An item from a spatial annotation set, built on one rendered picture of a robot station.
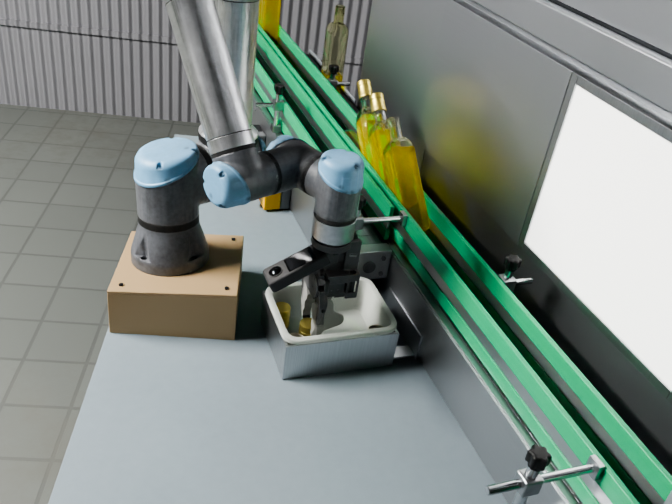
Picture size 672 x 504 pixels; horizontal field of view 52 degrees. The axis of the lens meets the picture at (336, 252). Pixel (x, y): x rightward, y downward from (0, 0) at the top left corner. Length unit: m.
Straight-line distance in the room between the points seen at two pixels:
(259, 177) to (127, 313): 0.39
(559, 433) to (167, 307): 0.71
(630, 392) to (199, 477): 0.69
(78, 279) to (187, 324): 1.51
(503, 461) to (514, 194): 0.50
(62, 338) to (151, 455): 1.43
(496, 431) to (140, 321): 0.67
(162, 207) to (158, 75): 2.81
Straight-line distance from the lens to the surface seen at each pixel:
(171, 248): 1.34
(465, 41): 1.53
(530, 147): 1.32
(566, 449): 1.06
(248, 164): 1.12
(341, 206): 1.14
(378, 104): 1.61
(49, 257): 2.96
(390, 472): 1.18
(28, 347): 2.54
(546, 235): 1.30
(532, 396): 1.10
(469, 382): 1.21
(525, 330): 1.22
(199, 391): 1.26
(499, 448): 1.17
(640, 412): 1.22
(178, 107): 4.13
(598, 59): 1.21
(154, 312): 1.34
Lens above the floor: 1.64
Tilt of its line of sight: 33 degrees down
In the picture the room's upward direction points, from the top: 9 degrees clockwise
